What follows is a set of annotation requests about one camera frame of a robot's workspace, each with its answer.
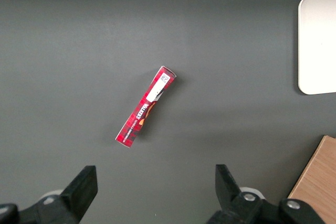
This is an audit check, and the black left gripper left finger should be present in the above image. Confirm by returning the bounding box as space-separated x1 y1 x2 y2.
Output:
17 165 99 224

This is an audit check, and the wooden oak drawer cabinet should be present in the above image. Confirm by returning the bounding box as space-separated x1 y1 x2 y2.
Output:
287 135 336 224

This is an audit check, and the beige rectangular plastic tray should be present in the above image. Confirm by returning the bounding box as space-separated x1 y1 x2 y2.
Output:
297 0 336 95

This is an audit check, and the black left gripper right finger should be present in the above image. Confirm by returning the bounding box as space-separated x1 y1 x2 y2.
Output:
206 164 279 224

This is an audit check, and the red tartan cookie box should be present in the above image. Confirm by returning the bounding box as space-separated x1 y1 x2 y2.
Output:
114 65 177 150

